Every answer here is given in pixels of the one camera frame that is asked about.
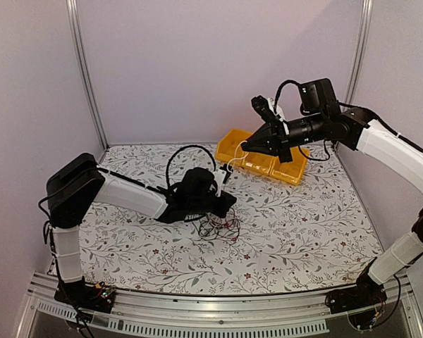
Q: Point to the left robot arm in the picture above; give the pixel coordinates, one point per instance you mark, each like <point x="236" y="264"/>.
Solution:
<point x="82" y="182"/>

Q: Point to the yellow three-compartment bin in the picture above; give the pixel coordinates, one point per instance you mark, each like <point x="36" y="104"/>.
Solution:
<point x="229" y="148"/>

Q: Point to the aluminium front rail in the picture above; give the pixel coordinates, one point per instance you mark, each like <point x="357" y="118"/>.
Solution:
<point x="147" y="314"/>

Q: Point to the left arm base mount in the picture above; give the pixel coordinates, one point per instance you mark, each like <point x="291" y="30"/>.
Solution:
<point x="98" y="297"/>

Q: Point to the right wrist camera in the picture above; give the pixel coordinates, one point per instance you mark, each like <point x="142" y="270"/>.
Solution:
<point x="269" y="111"/>

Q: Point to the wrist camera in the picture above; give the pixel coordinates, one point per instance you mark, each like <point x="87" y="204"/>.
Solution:
<point x="221" y="176"/>
<point x="269" y="111"/>

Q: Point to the right aluminium frame post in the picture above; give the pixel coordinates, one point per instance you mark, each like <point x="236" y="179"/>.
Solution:
<point x="362" y="38"/>

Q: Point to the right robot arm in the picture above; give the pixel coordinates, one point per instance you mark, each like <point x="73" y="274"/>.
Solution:
<point x="324" y="118"/>

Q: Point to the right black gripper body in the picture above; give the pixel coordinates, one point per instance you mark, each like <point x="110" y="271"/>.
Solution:
<point x="285" y="153"/>

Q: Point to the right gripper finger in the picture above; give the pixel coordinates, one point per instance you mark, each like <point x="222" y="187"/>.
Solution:
<point x="259" y="148"/>
<point x="266" y="134"/>

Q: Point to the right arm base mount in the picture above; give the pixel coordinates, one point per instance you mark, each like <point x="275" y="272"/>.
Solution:
<point x="365" y="293"/>

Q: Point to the aluminium frame post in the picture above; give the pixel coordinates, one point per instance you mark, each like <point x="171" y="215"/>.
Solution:
<point x="362" y="38"/>
<point x="79" y="48"/>

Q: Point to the floral table mat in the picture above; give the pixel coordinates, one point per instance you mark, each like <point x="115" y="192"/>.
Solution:
<point x="277" y="238"/>

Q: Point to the left aluminium frame post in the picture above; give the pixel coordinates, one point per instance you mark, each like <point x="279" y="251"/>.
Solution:
<point x="79" y="48"/>

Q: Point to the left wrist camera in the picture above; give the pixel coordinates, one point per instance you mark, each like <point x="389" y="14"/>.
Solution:
<point x="221" y="176"/>

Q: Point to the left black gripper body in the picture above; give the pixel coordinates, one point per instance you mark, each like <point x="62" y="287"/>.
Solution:
<point x="199" y="206"/>

